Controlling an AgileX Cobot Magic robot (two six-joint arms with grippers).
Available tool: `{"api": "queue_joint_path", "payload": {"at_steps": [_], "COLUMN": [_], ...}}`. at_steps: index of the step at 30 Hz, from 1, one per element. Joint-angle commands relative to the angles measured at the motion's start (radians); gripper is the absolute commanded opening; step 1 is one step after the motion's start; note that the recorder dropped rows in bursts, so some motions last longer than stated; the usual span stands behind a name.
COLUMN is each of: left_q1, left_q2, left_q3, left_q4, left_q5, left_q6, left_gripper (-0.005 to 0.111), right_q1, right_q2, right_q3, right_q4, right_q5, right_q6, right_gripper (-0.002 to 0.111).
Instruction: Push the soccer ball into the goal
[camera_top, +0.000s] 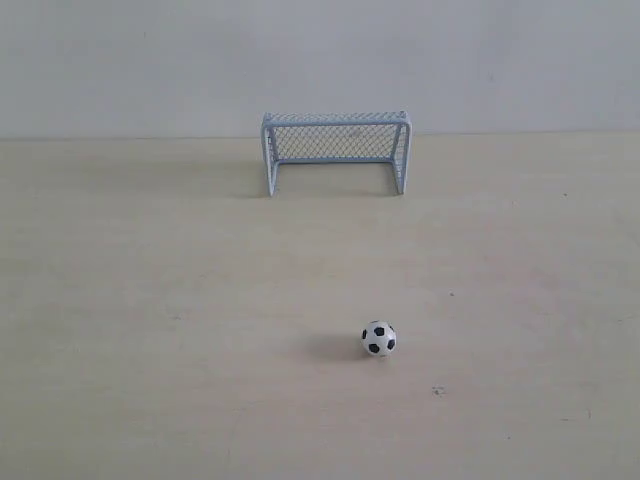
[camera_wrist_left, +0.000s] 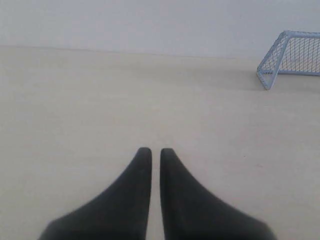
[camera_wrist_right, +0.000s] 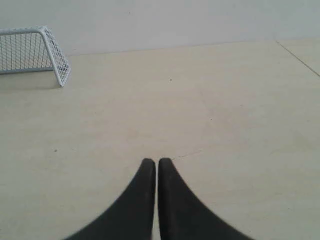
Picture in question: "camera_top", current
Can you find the light blue miniature soccer goal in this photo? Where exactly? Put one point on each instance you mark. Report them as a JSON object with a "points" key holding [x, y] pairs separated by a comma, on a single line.
{"points": [[337, 138]]}

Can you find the small black white soccer ball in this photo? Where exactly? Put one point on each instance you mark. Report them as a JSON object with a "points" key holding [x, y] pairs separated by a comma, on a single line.
{"points": [[379, 338]]}

